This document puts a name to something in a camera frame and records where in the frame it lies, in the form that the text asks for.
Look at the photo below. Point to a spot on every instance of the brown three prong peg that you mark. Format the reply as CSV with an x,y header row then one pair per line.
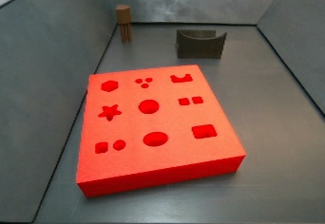
x,y
123,20

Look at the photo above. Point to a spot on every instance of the red foam shape board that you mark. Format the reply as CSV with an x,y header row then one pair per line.
x,y
154,130

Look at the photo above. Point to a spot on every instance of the dark grey curved block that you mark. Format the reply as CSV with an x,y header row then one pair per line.
x,y
199,44

